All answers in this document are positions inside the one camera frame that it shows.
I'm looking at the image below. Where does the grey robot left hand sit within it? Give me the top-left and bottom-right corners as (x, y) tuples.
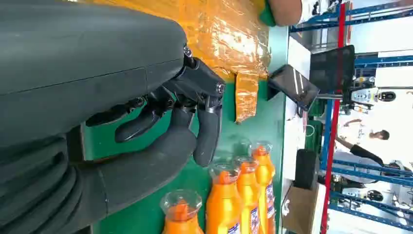
(0, 0), (226, 216)

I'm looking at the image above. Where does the orange drink bottle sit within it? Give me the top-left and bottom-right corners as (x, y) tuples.
(159, 189), (206, 234)
(251, 141), (277, 234)
(206, 161), (242, 234)
(235, 156), (263, 234)

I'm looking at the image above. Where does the yellow plastic sheet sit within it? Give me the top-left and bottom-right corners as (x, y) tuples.
(87, 0), (272, 124)

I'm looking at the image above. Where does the green table mat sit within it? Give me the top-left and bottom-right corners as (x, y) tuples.
(80, 25), (289, 234)

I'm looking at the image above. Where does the black tablet on stand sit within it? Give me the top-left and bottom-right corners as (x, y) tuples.
(267, 64), (320, 113)

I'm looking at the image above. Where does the white table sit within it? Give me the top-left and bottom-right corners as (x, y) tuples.
(280, 35), (328, 234)

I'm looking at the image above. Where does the black case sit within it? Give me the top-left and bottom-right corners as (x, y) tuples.
(294, 149), (320, 191)

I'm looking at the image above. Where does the black monitor screen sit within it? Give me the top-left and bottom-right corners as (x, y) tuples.
(309, 44), (356, 95)

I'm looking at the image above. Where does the cardboard box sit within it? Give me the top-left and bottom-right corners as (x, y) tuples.
(282, 183), (327, 234)

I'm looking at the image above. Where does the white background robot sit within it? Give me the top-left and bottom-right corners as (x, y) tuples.
(349, 87), (397, 105)
(341, 188), (385, 203)

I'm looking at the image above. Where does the person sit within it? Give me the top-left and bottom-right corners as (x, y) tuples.
(335, 118), (392, 169)

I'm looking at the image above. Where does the blue metal rack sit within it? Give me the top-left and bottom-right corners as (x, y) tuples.
(289, 0), (413, 233)

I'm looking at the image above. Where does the red metal post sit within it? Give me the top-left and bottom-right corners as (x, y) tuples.
(320, 2), (347, 234)

